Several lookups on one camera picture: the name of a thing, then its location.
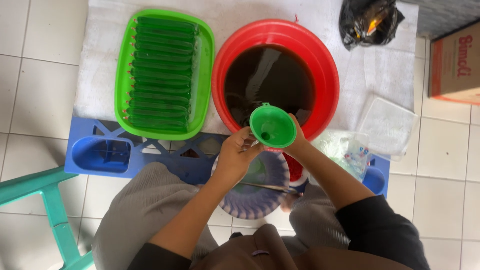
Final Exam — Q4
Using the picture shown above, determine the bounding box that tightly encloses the purple striped bowl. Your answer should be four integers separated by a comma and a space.
211, 150, 291, 220

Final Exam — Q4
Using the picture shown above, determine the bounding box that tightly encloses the teal plastic stool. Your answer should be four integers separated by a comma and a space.
0, 166, 94, 270

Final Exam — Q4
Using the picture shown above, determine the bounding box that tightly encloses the green plastic tray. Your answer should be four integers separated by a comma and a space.
114, 8, 215, 141

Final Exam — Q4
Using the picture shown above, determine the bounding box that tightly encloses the dark brown liquid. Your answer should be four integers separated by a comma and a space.
224, 44, 316, 128

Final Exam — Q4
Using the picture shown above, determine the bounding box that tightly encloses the person's right hand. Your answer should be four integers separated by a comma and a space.
283, 113, 310, 157

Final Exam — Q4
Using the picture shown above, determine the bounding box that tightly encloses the heap of red rubber bands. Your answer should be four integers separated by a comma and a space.
282, 152, 304, 182

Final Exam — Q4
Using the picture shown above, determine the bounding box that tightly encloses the red plastic basin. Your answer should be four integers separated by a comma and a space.
211, 19, 340, 151

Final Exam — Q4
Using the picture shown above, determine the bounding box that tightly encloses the clear plastic container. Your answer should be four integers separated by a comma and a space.
356, 95, 420, 162

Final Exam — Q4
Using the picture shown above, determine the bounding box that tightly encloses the row of green ice pops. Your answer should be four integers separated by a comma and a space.
124, 16, 199, 133

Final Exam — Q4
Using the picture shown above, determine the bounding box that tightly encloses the brown cardboard box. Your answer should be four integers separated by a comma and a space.
428, 20, 480, 106

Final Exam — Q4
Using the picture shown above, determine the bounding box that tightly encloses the clear bag of plastic wrappers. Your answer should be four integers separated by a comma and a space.
311, 129, 372, 182

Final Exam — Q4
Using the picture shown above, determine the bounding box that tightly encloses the white cloth mat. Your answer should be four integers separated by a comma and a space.
73, 0, 419, 136

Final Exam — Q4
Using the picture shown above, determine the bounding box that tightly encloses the black plastic bag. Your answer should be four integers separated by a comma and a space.
338, 0, 406, 51

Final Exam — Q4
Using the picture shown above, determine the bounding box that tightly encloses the person's left hand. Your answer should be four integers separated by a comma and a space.
215, 127, 265, 182

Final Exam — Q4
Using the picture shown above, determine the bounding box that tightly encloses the green plastic funnel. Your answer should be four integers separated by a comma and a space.
249, 102, 298, 149

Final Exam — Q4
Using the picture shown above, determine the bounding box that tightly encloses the thin metal stick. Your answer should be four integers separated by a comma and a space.
240, 182, 299, 194

